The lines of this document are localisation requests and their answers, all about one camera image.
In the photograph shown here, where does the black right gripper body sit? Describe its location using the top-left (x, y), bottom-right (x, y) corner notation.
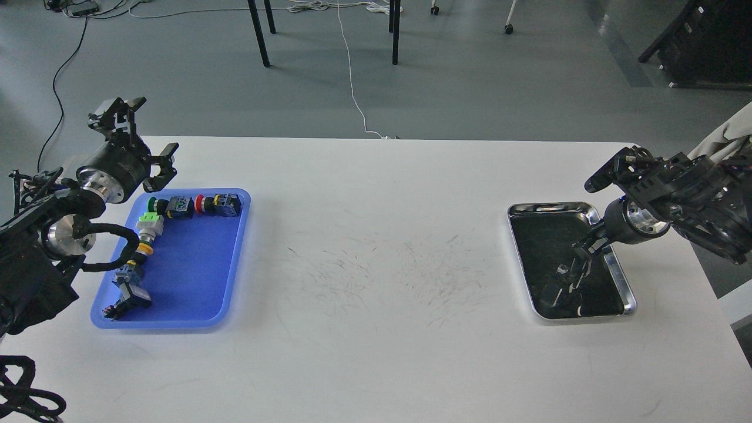
top-left (603, 196), bottom-right (670, 244)

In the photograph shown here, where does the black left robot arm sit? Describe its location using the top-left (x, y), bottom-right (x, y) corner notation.
top-left (1, 97), bottom-right (179, 335)

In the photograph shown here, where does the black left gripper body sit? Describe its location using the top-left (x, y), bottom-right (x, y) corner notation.
top-left (77, 143), bottom-right (151, 204)

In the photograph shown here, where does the black table leg left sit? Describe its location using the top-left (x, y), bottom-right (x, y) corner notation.
top-left (247, 0), bottom-right (277, 69)

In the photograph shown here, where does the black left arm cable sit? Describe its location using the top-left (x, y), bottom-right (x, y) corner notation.
top-left (73, 220), bottom-right (140, 273)

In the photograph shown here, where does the black table leg right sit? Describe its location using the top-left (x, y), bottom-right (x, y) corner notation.
top-left (388, 0), bottom-right (402, 65)

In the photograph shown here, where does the beige cloth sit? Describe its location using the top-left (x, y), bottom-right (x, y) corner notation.
top-left (687, 102), bottom-right (751, 163)

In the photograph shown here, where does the black table leg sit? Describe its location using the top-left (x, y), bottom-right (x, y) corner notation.
top-left (247, 0), bottom-right (277, 69)
top-left (388, 0), bottom-right (402, 65)

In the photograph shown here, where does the black cabinet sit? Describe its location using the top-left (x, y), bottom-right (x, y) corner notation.
top-left (637, 1), bottom-right (751, 90)

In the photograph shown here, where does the white floor cable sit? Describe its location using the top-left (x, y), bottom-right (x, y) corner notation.
top-left (288, 0), bottom-right (406, 140)

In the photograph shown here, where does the green push button switch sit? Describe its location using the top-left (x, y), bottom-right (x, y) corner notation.
top-left (147, 196), bottom-right (195, 220)

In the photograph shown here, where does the red push button switch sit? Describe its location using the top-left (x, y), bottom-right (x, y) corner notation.
top-left (194, 193), bottom-right (243, 217)

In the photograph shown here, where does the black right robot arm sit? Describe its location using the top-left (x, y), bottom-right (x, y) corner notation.
top-left (573, 146), bottom-right (750, 264)

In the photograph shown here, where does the blue plastic tray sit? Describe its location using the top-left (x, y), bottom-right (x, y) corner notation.
top-left (90, 188), bottom-right (251, 330)

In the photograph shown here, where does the yellow ring button switch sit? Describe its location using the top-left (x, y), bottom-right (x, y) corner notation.
top-left (112, 241), bottom-right (153, 287)

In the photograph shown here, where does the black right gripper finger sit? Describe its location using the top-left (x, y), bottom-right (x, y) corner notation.
top-left (579, 238), bottom-right (612, 261)
top-left (573, 227), bottom-right (607, 256)

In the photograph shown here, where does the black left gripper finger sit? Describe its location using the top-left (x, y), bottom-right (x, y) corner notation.
top-left (87, 97), bottom-right (147, 147)
top-left (142, 143), bottom-right (179, 193)

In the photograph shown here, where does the shiny metal tray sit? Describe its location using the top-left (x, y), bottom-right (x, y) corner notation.
top-left (508, 202), bottom-right (637, 325)

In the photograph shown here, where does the black floor cable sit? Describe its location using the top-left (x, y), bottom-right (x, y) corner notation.
top-left (35, 0), bottom-right (153, 174)

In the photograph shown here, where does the black switch with white face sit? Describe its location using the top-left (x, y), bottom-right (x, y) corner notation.
top-left (102, 282), bottom-right (152, 320)

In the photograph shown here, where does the light green button switch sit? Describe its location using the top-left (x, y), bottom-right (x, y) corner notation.
top-left (135, 211), bottom-right (165, 244)

